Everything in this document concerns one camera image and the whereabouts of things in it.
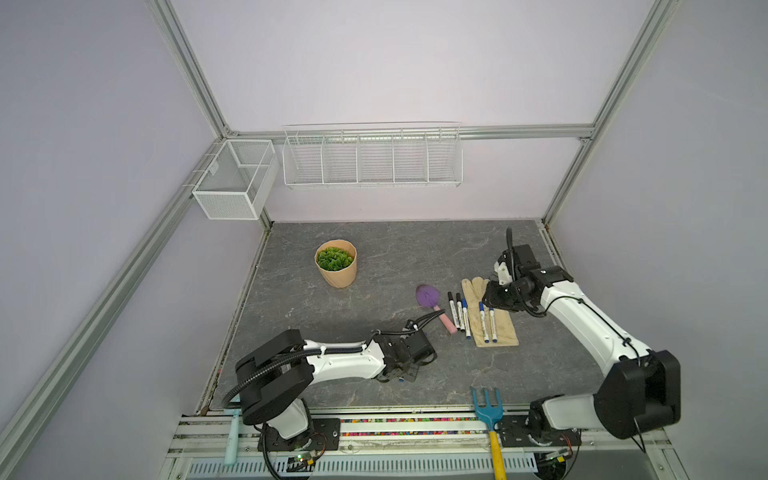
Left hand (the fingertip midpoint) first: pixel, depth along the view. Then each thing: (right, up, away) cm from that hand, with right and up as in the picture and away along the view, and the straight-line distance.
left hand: (407, 368), depth 84 cm
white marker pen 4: (+27, +10, +8) cm, 30 cm away
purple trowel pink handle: (+7, +19, +13) cm, 24 cm away
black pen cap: (+15, +17, +15) cm, 28 cm away
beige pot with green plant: (-22, +30, +10) cm, 39 cm away
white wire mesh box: (-58, +58, +22) cm, 85 cm away
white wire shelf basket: (-11, +65, +15) cm, 68 cm away
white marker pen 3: (+24, +11, +7) cm, 27 cm away
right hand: (+24, +19, +1) cm, 31 cm away
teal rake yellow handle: (+22, -8, -8) cm, 25 cm away
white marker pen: (+16, +14, +11) cm, 24 cm away
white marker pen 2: (+19, +12, +10) cm, 25 cm away
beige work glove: (+23, +20, +15) cm, 34 cm away
